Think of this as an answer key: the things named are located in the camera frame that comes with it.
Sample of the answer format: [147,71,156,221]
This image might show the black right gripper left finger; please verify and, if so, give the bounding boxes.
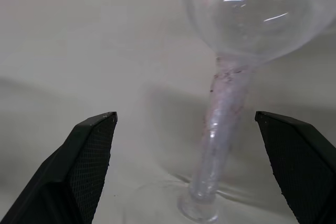
[0,111,118,224]

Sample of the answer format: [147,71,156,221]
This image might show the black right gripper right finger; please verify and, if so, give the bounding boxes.
[254,111,336,224]

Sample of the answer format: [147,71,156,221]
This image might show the clear plastic cup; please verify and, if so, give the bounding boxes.
[176,0,336,222]

